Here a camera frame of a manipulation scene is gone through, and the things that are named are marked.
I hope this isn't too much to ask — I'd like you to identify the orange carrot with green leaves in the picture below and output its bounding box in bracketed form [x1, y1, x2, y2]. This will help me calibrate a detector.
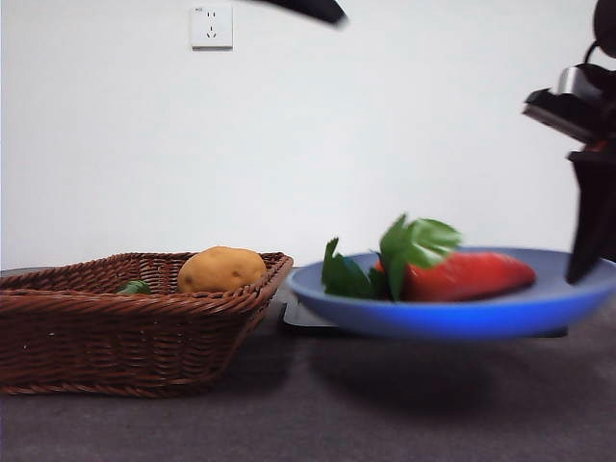
[321, 214, 537, 303]

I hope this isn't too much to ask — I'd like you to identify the blue round plate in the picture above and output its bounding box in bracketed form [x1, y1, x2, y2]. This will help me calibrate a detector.
[286, 246, 616, 343]

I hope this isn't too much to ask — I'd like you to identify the yellow-brown potato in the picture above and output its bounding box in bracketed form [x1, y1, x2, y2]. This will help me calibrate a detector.
[176, 245, 268, 295]

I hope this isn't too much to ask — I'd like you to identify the black flat tray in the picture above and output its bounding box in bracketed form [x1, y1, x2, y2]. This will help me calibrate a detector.
[277, 301, 569, 338]

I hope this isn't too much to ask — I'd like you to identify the green pepper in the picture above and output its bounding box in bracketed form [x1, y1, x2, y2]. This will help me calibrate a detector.
[115, 280, 152, 296]

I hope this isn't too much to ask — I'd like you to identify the brown wicker basket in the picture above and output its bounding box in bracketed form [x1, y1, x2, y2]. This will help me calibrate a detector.
[0, 251, 295, 399]

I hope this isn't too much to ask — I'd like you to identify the white wall socket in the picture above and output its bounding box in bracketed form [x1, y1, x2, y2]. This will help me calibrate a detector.
[191, 4, 234, 51]

